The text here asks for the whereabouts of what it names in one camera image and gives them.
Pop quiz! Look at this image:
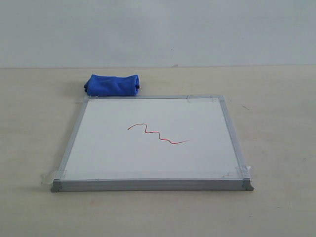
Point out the white board with metal frame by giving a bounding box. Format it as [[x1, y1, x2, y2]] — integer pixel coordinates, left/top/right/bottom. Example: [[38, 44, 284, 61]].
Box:
[[51, 95, 253, 193]]

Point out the blue cloth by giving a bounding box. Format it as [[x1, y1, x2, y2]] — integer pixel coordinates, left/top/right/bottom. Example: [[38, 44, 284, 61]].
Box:
[[84, 75, 140, 97]]

